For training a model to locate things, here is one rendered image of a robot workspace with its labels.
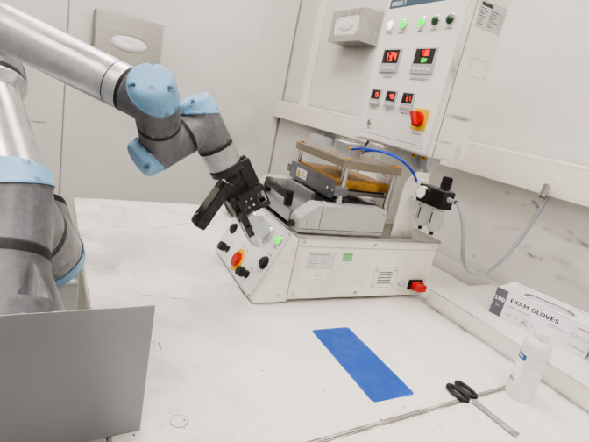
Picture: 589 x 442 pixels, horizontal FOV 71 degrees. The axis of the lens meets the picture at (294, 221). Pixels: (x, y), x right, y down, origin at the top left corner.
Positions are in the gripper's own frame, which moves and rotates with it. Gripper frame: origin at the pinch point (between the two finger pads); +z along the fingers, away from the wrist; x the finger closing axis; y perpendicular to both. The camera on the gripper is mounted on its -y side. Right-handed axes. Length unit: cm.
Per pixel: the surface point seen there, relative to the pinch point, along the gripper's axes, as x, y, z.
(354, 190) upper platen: 2.5, 30.0, 2.8
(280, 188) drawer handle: 9.1, 13.6, -5.1
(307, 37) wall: 151, 100, -15
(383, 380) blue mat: -35.0, 6.5, 20.2
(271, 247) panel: 1.3, 3.8, 4.2
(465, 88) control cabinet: -3, 65, -10
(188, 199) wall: 162, -4, 42
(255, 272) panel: 0.9, -2.4, 7.8
